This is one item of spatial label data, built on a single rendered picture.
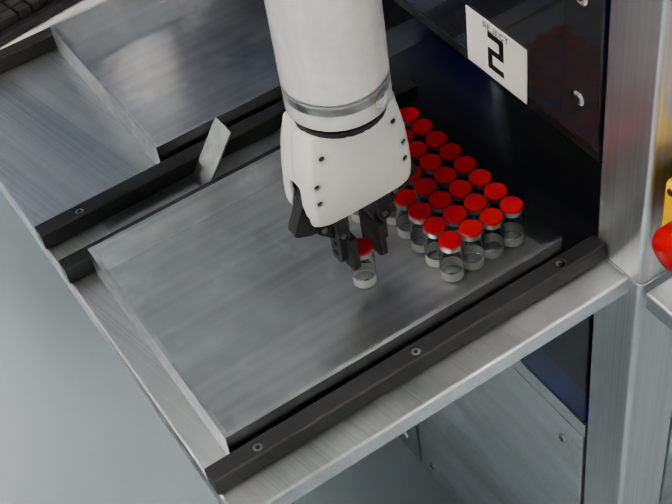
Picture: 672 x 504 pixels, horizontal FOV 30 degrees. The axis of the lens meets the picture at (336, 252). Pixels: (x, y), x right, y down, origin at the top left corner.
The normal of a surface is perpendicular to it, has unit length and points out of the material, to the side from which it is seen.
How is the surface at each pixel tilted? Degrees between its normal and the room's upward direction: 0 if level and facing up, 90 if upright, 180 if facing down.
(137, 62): 0
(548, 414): 90
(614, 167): 90
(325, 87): 90
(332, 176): 90
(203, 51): 0
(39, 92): 0
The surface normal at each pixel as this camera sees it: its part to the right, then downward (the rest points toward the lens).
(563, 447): -0.83, 0.47
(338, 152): 0.45, 0.61
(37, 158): -0.11, -0.67
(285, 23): -0.61, 0.63
